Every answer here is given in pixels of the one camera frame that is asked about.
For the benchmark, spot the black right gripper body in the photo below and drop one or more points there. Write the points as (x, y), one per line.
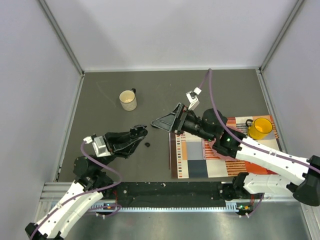
(188, 123)

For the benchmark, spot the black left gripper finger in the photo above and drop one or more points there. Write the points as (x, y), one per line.
(126, 138)
(130, 145)

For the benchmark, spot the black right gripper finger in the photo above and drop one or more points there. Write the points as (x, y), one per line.
(178, 111)
(166, 123)

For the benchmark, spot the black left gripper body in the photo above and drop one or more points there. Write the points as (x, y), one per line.
(111, 141)

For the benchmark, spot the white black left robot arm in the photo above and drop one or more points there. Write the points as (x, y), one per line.
(94, 180)

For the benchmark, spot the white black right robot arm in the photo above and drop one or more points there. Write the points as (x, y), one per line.
(291, 175)

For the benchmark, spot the colourful patchwork placemat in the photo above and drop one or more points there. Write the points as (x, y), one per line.
(191, 157)

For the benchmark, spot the cream dimpled ceramic mug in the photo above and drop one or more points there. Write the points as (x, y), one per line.
(128, 99)

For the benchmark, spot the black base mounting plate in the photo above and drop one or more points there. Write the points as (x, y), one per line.
(179, 194)

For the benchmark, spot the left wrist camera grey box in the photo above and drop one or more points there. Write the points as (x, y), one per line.
(100, 147)

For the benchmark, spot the yellow mug black handle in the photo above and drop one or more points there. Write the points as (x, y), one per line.
(258, 128)

